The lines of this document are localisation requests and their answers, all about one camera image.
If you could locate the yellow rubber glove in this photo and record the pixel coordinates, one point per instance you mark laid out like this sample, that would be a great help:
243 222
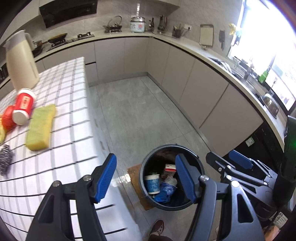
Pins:
233 27

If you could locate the black wok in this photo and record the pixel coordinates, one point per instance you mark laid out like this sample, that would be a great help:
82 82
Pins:
57 38

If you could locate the white checkered tablecloth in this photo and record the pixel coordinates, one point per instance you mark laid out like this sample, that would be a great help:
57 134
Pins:
57 143

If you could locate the white wall outlet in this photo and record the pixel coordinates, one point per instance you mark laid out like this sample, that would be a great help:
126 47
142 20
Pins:
188 27

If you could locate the metal utensil holder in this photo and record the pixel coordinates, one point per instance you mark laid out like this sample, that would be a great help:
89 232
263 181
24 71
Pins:
162 24

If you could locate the red plastic bag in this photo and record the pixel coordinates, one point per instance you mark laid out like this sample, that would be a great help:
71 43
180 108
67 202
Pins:
8 118

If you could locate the blue plastic bowl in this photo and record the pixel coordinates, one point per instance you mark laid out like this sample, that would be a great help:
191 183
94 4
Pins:
168 188

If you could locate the steel kitchen sink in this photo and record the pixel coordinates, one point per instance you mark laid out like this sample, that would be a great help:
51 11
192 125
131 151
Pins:
252 88

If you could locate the yellow plastic bag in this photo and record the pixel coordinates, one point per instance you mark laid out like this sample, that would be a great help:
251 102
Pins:
2 134

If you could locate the wooden stool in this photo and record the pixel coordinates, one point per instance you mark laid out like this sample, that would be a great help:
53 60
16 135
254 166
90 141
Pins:
136 178

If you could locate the black cleaver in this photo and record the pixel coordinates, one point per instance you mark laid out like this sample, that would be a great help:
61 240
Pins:
221 39

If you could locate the dish rack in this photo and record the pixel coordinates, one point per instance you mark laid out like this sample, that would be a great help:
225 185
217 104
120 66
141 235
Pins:
219 63

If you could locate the blue cloth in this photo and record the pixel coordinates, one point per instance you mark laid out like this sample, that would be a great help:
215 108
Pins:
161 198

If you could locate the yellow green sponge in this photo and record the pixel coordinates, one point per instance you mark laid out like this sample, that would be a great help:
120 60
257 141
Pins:
40 127

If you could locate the steel bowl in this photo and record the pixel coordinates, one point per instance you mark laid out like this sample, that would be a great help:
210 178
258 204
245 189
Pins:
270 104

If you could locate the dark chopstick holder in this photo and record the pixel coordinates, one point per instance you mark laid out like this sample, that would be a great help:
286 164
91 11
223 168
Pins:
177 32

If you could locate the dark patterned shoe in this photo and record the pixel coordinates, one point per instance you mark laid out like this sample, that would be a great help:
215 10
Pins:
157 228

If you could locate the black gas stove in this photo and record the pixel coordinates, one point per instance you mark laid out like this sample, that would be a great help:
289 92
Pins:
74 40

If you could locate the dark plastic bucket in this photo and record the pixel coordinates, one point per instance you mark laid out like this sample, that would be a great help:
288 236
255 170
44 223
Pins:
148 162

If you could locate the white cutting board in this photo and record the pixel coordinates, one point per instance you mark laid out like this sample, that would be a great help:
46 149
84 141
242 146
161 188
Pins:
206 34

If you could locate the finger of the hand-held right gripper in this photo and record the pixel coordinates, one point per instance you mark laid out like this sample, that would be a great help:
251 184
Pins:
215 161
240 160

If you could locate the steel wool scrubber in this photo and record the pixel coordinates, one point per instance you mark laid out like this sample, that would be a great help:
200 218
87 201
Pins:
5 160

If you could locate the black range hood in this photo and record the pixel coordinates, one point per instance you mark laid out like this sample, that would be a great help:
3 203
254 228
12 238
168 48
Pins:
69 11

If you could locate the clear plastic bag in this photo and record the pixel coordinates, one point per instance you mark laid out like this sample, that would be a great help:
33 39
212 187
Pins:
171 180

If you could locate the kitchen window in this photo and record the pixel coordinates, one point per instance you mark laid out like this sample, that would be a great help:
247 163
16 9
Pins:
266 34

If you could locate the cream thermos jug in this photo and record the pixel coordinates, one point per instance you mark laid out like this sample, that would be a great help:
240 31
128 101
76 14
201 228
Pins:
20 60

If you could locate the white rice cooker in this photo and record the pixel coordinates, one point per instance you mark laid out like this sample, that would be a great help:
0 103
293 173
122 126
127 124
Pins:
138 24

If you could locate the person's dark trouser leg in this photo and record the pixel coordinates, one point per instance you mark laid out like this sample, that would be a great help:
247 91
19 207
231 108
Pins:
161 238

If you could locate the beige kitchen counter cabinets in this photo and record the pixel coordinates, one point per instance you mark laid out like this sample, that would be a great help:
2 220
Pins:
185 76

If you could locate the green bottle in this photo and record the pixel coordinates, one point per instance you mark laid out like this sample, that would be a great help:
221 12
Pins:
263 76

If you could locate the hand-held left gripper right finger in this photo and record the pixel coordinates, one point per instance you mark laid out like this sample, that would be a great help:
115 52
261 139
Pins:
187 178

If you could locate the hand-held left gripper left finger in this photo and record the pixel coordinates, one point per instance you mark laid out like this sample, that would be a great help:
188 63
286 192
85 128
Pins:
105 180

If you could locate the dark wine bottle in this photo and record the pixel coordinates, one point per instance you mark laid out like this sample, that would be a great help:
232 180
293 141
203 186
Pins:
151 25

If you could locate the black dishwasher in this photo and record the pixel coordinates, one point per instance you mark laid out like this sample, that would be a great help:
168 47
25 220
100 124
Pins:
254 139

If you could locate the blue white paper cup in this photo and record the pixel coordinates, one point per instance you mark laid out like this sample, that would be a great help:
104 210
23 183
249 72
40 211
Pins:
152 184

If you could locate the red and white can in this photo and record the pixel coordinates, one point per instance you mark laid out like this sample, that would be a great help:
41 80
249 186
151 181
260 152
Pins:
24 106

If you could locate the red white carton box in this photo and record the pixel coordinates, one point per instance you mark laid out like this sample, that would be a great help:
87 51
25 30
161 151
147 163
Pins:
168 170

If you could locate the metal kitchen faucet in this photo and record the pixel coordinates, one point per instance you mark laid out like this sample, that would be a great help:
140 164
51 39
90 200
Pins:
248 70

